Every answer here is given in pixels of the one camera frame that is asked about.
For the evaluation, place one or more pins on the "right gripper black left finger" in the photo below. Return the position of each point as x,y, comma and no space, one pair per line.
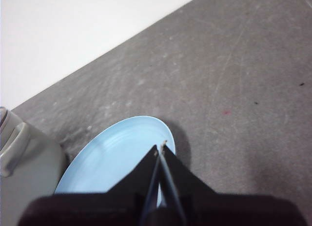
102,209

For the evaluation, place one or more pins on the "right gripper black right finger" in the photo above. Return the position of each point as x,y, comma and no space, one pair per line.
219,211

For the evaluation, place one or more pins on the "blue round plate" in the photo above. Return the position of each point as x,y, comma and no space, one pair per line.
114,157

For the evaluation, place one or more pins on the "pale green electric steamer pot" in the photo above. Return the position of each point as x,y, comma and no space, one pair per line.
26,167

